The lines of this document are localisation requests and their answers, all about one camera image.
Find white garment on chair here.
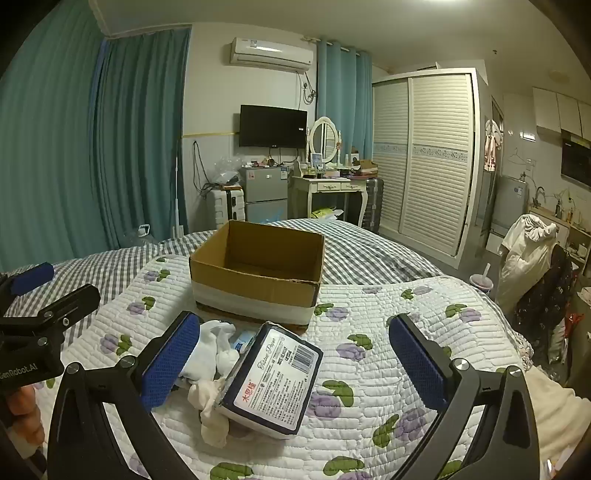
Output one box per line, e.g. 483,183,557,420
496,213,560,315

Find white dressing table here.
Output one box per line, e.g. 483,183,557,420
288,174,370,228

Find clear plastic bag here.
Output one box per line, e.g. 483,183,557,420
211,156,244,186

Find cream sock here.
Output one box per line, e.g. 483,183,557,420
187,376,232,448

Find black wall television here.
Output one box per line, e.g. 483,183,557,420
239,104,308,149

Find white louvred wardrobe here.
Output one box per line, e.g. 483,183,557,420
372,68,491,271

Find small blue white packet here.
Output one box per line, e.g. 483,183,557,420
231,329,259,357

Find light blue curtain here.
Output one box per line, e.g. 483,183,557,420
316,39,374,161

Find white sock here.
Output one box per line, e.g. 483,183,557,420
178,320,242,385

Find dark floral garment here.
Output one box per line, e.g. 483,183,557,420
515,244,576,343

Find silver mini fridge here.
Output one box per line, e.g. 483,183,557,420
239,166,290,223

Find white pole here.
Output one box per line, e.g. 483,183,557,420
172,137,186,239

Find white wall cabinets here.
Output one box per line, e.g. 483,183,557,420
532,87,591,138

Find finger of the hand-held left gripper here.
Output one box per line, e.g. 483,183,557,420
0,262,55,306
0,284,101,347

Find brown cardboard box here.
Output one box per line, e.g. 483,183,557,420
188,220,326,335

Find white air conditioner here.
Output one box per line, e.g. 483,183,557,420
229,37,315,73

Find white floral quilted blanket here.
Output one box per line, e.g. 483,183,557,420
60,254,536,480

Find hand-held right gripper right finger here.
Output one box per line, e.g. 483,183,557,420
388,313,541,480

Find teal curtain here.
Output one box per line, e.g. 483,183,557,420
0,0,109,273
95,27,193,252

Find pink hanging garment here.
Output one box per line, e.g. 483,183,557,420
483,119,502,172

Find dark blue tissue pack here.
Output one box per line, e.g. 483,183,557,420
217,322,325,439

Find cream fleece blanket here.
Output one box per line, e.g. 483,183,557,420
524,364,591,472

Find plastic cup with straw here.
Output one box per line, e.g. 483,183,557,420
468,263,495,294

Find white oval vanity mirror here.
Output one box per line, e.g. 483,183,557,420
308,116,344,165

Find red plastic bag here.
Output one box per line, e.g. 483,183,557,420
565,313,585,343

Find grey checked bed sheet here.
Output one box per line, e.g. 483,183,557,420
0,217,445,320

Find grey appliance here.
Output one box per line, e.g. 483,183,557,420
492,175,530,237

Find black range hood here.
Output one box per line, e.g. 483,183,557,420
560,129,591,188

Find white suitcase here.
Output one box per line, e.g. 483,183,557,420
206,187,245,230

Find person's left hand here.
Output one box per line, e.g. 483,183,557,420
0,383,47,457

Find dark grey suitcase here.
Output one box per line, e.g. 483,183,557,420
362,178,385,234

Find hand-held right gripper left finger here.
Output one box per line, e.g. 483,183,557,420
47,311,201,480

